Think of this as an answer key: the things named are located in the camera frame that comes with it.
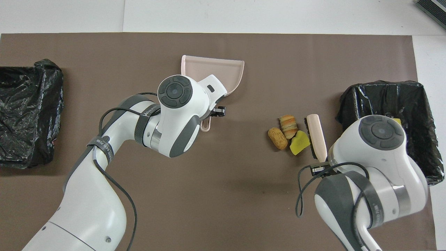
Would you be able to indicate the yellow and green sponge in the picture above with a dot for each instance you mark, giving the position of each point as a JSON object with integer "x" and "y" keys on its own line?
{"x": 299, "y": 144}

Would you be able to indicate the beige hand brush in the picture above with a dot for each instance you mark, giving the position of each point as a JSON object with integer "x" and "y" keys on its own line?
{"x": 317, "y": 136}

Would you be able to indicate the beige plastic dustpan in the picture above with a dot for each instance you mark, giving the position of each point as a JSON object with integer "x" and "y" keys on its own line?
{"x": 216, "y": 68}

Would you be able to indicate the brown bread piece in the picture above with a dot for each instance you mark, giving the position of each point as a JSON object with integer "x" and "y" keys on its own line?
{"x": 277, "y": 138}

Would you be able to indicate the striped orange bread roll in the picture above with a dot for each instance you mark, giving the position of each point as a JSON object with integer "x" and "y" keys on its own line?
{"x": 289, "y": 126}

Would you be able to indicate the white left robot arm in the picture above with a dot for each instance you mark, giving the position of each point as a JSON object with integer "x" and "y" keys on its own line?
{"x": 181, "y": 115}

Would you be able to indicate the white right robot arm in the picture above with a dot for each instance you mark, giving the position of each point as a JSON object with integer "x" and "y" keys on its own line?
{"x": 379, "y": 153}

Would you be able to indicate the square bin with black bag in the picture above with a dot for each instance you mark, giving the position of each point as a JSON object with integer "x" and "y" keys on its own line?
{"x": 383, "y": 101}

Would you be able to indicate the slanted bin with black bag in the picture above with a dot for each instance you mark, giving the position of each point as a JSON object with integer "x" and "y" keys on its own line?
{"x": 28, "y": 111}

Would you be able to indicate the brown paper table mat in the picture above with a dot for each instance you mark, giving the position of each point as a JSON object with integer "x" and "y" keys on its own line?
{"x": 104, "y": 55}

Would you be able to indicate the dark grey ribbed object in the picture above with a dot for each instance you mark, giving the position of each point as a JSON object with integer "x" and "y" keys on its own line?
{"x": 433, "y": 10}

